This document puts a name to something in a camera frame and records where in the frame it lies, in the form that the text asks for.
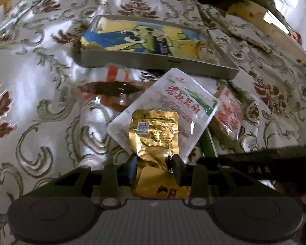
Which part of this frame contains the green snack packet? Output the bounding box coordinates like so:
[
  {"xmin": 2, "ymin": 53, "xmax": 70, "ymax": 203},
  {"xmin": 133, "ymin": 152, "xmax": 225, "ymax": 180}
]
[{"xmin": 199, "ymin": 128, "xmax": 218, "ymax": 158}]

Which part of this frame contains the gold foil snack packet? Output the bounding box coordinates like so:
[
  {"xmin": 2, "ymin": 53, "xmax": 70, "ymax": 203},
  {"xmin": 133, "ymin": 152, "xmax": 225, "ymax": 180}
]
[{"xmin": 129, "ymin": 109, "xmax": 190, "ymax": 199}]

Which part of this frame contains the rice cracker red packet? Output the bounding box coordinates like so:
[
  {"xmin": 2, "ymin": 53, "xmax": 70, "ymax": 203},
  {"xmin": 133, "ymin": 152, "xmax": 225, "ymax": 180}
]
[{"xmin": 209, "ymin": 86, "xmax": 244, "ymax": 143}]

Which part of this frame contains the white green bean snack pouch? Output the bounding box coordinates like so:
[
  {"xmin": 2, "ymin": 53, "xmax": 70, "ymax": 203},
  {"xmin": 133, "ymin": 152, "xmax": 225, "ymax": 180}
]
[{"xmin": 107, "ymin": 68, "xmax": 219, "ymax": 162}]

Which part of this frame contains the orange clear snack bag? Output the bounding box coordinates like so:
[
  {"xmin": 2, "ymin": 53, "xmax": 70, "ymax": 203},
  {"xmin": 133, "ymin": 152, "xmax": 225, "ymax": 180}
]
[{"xmin": 77, "ymin": 64, "xmax": 157, "ymax": 112}]

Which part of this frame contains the nut granola bar packet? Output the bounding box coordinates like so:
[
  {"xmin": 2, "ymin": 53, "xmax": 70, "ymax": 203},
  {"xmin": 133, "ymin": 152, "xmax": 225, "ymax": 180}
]
[{"xmin": 196, "ymin": 40, "xmax": 220, "ymax": 65}]

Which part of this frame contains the dark blue stick packet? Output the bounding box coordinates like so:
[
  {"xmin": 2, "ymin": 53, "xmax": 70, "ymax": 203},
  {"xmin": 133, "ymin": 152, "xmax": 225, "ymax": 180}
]
[{"xmin": 153, "ymin": 36, "xmax": 172, "ymax": 56}]

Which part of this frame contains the floral satin bedspread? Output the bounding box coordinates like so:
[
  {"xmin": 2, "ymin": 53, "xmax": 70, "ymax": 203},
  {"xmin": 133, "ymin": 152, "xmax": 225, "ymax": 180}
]
[{"xmin": 0, "ymin": 0, "xmax": 306, "ymax": 244}]

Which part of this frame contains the grey tray box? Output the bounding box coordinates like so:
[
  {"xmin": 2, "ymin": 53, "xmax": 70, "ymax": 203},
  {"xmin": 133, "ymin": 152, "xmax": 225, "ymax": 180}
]
[{"xmin": 81, "ymin": 15, "xmax": 239, "ymax": 80}]

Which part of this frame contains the frog painting tray liner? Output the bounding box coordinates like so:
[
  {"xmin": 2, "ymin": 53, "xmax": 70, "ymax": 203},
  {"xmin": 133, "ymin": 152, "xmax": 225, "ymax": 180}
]
[{"xmin": 80, "ymin": 16, "xmax": 217, "ymax": 61}]

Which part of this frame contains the wooden bed frame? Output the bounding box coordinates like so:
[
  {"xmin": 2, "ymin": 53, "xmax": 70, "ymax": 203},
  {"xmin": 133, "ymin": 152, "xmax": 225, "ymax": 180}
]
[{"xmin": 227, "ymin": 0, "xmax": 306, "ymax": 64}]

